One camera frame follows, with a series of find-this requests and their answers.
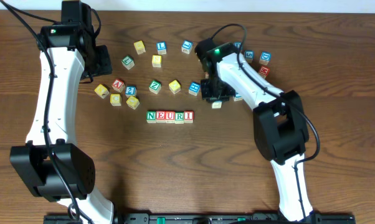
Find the yellow block far left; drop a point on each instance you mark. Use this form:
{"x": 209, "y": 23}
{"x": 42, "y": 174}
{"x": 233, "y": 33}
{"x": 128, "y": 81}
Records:
{"x": 101, "y": 91}

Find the red E letter block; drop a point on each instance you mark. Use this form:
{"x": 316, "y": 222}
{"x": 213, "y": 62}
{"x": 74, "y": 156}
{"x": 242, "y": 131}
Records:
{"x": 160, "y": 116}

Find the red I block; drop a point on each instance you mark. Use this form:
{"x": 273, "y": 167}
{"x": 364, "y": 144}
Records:
{"x": 188, "y": 116}

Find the red A letter block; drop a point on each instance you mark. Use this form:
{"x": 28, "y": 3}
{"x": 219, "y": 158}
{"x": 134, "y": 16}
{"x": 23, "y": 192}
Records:
{"x": 118, "y": 85}

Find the green R letter block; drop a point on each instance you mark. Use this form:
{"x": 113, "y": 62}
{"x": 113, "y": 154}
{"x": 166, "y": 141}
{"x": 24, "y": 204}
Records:
{"x": 179, "y": 117}

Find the blue 5 number block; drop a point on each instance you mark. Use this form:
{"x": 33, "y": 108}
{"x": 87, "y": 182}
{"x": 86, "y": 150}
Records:
{"x": 249, "y": 55}

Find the red M letter block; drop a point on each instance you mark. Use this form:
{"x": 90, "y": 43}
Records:
{"x": 264, "y": 71}

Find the blue D block upper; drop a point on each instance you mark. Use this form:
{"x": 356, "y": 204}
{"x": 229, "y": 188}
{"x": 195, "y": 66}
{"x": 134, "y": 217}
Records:
{"x": 237, "y": 45}

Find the yellow C letter block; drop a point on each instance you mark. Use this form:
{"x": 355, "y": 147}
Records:
{"x": 115, "y": 99}

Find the green L letter block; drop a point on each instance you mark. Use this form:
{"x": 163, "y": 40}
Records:
{"x": 128, "y": 62}

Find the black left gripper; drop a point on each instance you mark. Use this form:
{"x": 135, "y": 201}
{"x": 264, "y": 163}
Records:
{"x": 101, "y": 62}

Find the red U letter block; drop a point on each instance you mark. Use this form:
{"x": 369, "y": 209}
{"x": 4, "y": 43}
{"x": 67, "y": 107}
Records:
{"x": 170, "y": 116}

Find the blue D block right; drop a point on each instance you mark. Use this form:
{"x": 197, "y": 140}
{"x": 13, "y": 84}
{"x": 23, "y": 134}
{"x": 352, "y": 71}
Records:
{"x": 265, "y": 58}

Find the yellow block top left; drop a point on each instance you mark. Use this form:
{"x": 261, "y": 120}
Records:
{"x": 139, "y": 47}

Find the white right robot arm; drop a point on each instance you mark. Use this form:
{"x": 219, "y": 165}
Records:
{"x": 280, "y": 132}

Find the blue T letter block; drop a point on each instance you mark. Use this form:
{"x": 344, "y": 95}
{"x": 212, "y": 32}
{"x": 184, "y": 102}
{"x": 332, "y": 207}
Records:
{"x": 237, "y": 97}

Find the green Z letter block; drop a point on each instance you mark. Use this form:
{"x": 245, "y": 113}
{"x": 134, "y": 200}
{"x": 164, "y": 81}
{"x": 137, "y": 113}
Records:
{"x": 155, "y": 87}

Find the yellow block beside Z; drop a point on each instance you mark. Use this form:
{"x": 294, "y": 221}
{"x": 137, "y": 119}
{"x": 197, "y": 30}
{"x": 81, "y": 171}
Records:
{"x": 174, "y": 86}

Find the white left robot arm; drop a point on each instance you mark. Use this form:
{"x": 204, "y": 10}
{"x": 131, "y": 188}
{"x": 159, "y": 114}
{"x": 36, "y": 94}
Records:
{"x": 50, "y": 163}

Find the blue 2 number block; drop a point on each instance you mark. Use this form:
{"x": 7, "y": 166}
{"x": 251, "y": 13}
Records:
{"x": 130, "y": 91}

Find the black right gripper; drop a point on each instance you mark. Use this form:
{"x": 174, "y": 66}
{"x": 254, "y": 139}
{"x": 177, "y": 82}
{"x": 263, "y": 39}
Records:
{"x": 215, "y": 93}

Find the blue d block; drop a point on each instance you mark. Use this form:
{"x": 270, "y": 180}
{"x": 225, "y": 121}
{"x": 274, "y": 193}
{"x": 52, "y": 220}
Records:
{"x": 237, "y": 45}
{"x": 265, "y": 58}

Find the blue H letter block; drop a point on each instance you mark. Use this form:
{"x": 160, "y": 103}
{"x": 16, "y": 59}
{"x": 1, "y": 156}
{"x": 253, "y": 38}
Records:
{"x": 194, "y": 89}

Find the blue L block tilted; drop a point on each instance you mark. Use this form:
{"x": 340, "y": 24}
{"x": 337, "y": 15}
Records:
{"x": 186, "y": 47}

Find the yellow S letter block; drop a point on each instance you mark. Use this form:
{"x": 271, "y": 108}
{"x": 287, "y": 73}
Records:
{"x": 156, "y": 61}

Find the blue P letter block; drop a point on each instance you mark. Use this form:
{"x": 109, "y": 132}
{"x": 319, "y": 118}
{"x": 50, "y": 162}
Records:
{"x": 216, "y": 104}

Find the yellow O letter block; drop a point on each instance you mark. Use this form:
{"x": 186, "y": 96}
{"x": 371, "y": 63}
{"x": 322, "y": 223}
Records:
{"x": 133, "y": 102}

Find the green N letter block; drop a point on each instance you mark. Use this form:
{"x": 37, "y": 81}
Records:
{"x": 151, "y": 117}

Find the blue L block upright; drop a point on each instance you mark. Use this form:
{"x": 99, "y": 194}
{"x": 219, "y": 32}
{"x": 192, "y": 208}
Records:
{"x": 161, "y": 48}

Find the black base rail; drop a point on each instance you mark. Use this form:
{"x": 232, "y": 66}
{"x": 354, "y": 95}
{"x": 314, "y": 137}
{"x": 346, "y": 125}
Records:
{"x": 266, "y": 218}

